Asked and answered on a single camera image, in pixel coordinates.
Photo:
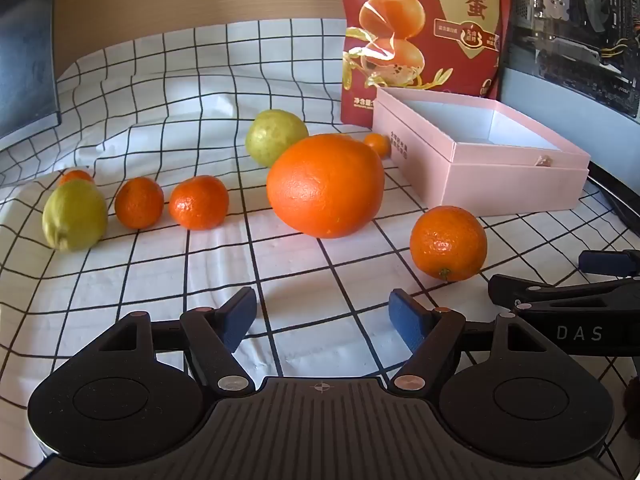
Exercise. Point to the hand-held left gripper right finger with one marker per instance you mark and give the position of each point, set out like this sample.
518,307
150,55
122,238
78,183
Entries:
406,317

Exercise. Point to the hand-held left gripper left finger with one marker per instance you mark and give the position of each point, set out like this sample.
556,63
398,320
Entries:
239,317

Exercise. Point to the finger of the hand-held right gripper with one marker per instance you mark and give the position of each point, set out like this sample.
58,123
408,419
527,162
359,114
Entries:
530,291
602,262

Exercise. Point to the small mandarin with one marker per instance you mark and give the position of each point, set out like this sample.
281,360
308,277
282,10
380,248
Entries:
448,242
139,202
75,176
378,145
199,202

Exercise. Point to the pink cardboard box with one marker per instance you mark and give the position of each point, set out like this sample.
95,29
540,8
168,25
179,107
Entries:
500,185

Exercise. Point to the large orange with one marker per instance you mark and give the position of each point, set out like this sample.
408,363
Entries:
325,185

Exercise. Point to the green pear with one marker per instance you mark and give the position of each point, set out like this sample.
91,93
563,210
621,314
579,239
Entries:
75,215
272,137

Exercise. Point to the red snack bag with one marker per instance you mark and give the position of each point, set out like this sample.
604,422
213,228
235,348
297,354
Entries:
465,75

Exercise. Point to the black white checked cloth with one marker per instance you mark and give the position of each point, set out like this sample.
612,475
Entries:
150,110

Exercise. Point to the dark monitor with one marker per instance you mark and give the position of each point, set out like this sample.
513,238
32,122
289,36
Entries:
25,60

